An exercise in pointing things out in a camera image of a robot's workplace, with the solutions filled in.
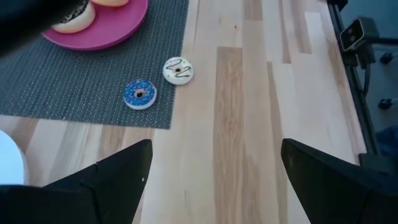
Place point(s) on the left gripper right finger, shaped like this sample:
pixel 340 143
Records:
pixel 339 189

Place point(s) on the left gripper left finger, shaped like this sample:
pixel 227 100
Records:
pixel 109 189

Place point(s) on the large green drizzled donut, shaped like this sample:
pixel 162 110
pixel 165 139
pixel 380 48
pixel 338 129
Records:
pixel 79 23

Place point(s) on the large blue frosted donut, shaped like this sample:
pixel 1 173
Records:
pixel 110 2

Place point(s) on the small blue sprinkled donut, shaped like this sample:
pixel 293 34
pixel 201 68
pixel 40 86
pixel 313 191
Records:
pixel 130 95

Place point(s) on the small white drizzled donut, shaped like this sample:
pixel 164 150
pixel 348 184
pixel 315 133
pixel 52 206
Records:
pixel 186 78

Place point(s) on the grey woven placemat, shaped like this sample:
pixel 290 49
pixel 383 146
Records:
pixel 62 87

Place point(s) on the pink round plate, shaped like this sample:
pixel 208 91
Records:
pixel 109 29

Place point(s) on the black chair caster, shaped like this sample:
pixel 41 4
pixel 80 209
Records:
pixel 385 103
pixel 386 58

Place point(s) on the white round plate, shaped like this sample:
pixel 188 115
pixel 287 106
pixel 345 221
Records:
pixel 11 158

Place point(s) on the black aluminium table frame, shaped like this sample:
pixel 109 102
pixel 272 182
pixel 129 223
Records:
pixel 357 90

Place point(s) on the table-level camera on mount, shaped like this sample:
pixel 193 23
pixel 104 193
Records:
pixel 357 32

